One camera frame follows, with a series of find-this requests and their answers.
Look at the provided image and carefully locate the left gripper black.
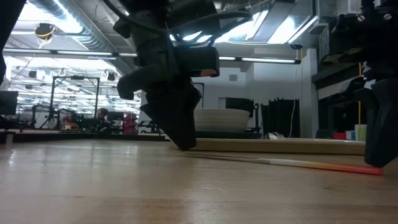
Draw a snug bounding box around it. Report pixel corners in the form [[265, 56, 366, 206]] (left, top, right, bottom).
[[112, 9, 203, 152]]

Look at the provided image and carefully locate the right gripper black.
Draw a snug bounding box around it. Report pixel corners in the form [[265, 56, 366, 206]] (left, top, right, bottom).
[[318, 0, 398, 169]]

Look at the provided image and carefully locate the white bowl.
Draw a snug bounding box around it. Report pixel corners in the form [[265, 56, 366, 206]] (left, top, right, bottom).
[[193, 108, 251, 133]]

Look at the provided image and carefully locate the dark teal plate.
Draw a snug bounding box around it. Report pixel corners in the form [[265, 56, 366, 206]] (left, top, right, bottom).
[[195, 130, 264, 140]]

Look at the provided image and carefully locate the steel knife orange handle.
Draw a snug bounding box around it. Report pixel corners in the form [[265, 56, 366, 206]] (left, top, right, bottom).
[[178, 151, 384, 176]]

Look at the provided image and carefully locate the beige plastic tray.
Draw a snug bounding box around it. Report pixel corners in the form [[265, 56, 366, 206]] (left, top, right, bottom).
[[190, 138, 367, 156]]

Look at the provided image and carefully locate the white green cylinder container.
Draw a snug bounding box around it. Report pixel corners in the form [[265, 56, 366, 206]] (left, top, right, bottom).
[[354, 124, 368, 142]]

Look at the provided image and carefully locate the red object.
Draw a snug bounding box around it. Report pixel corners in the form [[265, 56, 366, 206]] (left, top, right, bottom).
[[123, 112, 139, 135]]

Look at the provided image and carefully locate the black box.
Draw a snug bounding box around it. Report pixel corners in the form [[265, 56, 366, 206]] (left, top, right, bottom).
[[218, 96, 256, 118]]

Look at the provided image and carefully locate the person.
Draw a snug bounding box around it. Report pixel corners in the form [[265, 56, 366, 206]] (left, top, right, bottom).
[[92, 107, 110, 131]]

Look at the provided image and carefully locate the black folding panel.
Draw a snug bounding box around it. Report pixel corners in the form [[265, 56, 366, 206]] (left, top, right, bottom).
[[260, 98, 302, 139]]

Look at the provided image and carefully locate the long ceiling light bar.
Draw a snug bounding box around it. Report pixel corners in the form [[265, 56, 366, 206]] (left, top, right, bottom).
[[0, 47, 302, 65]]

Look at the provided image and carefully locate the black monitor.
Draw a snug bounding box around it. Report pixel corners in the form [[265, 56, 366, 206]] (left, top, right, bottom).
[[0, 90, 19, 116]]

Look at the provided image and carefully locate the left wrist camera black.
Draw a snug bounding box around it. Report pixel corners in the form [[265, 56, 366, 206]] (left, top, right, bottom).
[[173, 45, 221, 78]]

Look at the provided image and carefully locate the white hanging cable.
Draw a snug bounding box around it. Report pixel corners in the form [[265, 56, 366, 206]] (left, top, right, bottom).
[[289, 99, 295, 138]]

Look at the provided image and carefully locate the black table frame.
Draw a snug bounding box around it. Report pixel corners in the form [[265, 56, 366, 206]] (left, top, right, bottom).
[[0, 129, 170, 144]]

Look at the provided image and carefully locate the black frame stand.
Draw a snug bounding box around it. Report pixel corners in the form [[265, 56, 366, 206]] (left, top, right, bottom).
[[47, 75, 101, 130]]

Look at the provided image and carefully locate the silver ceiling duct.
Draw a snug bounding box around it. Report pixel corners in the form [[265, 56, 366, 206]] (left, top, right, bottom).
[[27, 0, 137, 75]]

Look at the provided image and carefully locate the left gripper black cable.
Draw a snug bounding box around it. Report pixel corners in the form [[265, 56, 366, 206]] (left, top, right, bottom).
[[102, 0, 253, 47]]

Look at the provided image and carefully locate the black ceiling device yellow cable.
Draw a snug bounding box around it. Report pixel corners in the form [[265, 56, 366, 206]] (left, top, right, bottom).
[[33, 22, 57, 49]]

